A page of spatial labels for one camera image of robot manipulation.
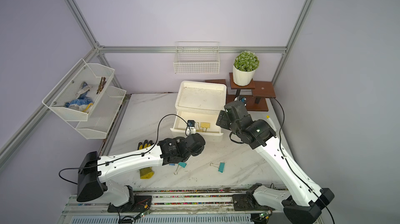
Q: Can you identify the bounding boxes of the white drawer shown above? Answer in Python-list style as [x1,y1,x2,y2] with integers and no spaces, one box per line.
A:
[170,111,224,142]

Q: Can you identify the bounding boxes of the yellow binder clip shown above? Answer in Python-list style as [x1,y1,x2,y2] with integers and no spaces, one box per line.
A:
[199,122,210,132]

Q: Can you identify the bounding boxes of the white plastic drawer unit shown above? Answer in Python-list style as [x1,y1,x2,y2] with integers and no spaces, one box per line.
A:
[175,81,227,115]

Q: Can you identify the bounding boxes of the teal binder clip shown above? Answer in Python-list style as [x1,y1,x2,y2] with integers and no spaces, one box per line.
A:
[209,162,225,173]
[174,162,186,175]

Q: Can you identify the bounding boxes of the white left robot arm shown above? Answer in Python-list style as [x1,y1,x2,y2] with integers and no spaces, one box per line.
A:
[77,133,206,207]

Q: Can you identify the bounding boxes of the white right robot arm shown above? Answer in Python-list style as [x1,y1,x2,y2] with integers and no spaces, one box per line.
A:
[216,101,334,224]

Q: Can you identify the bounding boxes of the brown wooden stepped stand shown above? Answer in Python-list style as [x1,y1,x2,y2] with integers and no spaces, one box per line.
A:
[205,73,276,111]

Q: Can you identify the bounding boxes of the yellow black work glove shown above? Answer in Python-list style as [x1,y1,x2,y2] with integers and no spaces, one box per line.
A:
[137,140,154,150]

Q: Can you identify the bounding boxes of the yellow spray bottle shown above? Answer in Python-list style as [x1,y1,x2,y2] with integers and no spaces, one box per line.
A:
[266,115,277,132]

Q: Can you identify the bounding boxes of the yellow transparent cup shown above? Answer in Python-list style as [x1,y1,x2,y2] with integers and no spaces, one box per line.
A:
[139,167,154,180]

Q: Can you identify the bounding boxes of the green potted plant white pot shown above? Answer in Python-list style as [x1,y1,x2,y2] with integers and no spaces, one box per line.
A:
[233,51,260,86]

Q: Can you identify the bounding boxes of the wooden clothespins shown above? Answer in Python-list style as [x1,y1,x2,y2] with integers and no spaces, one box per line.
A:
[96,77,107,94]

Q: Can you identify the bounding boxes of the blue white cloth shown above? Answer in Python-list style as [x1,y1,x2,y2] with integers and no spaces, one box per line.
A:
[64,81,94,113]

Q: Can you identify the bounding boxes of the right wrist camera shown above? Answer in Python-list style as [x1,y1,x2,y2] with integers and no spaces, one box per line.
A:
[237,96,247,105]

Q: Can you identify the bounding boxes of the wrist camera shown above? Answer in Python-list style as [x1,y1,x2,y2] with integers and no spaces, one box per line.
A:
[185,120,201,136]
[237,96,247,105]

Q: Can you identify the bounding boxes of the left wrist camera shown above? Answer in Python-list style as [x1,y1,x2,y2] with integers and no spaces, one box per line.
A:
[185,120,201,136]

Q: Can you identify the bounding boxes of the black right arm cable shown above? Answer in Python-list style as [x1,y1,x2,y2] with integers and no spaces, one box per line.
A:
[229,97,336,224]

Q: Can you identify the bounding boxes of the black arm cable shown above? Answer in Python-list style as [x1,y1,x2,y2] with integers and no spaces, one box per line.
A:
[229,97,336,224]
[58,114,191,185]

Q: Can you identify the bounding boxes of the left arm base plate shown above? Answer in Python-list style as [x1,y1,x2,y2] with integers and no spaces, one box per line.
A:
[107,195,152,214]

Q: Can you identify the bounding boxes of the white wire wall basket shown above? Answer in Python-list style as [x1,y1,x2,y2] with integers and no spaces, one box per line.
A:
[174,41,220,75]

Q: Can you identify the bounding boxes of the white mesh lower wall bin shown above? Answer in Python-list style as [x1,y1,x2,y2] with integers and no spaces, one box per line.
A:
[76,86,126,139]

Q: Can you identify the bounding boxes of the white mesh wall bin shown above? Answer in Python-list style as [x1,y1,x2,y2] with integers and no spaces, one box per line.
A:
[42,59,115,121]
[76,86,126,139]

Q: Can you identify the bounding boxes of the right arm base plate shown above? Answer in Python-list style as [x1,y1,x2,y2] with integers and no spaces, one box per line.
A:
[232,183,274,211]

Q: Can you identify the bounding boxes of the white mesh upper wall bin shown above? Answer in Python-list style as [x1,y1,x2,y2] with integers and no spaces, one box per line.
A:
[42,59,115,121]

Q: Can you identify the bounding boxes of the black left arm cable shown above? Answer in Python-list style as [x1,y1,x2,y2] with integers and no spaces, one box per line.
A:
[58,114,191,185]

